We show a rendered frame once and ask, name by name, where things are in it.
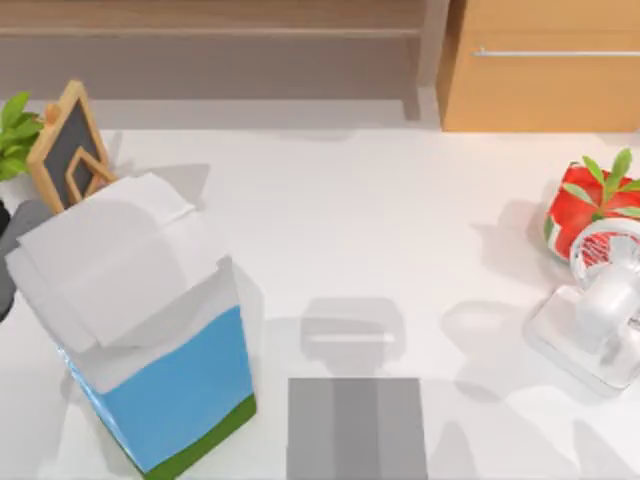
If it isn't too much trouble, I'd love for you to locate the wooden framed blackboard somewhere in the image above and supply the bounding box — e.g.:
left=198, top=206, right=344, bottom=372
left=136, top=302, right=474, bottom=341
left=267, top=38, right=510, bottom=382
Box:
left=26, top=79, right=120, bottom=217

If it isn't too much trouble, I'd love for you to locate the green leafy plant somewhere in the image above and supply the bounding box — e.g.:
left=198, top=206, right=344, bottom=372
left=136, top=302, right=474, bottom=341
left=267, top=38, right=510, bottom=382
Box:
left=0, top=91, right=47, bottom=183

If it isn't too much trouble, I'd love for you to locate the grey striped square mat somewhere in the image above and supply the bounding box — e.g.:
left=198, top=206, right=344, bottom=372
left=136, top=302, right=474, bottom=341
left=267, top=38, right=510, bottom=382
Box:
left=286, top=376, right=427, bottom=480

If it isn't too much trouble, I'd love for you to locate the long metal handle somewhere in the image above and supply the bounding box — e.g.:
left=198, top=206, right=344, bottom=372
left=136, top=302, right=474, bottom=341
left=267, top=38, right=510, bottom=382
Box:
left=471, top=47, right=640, bottom=59

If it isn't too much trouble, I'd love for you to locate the white desk fan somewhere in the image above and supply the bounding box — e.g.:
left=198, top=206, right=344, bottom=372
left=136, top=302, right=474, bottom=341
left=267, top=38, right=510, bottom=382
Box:
left=523, top=218, right=640, bottom=392

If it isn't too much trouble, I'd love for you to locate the open wooden shelf unit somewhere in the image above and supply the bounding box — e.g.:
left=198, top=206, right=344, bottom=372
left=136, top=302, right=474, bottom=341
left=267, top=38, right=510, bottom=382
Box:
left=0, top=0, right=448, bottom=123

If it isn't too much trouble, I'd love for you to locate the red pot with green plant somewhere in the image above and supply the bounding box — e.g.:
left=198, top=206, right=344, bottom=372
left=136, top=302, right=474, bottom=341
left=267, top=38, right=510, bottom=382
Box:
left=543, top=148, right=640, bottom=257

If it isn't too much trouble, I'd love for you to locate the white blue green carton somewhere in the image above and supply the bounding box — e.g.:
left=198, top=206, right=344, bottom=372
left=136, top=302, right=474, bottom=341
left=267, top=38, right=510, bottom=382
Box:
left=4, top=171, right=259, bottom=480

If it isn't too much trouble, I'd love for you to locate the wooden cupboard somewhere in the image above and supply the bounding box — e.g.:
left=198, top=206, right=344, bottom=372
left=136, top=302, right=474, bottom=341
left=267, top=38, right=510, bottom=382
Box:
left=436, top=0, right=640, bottom=134

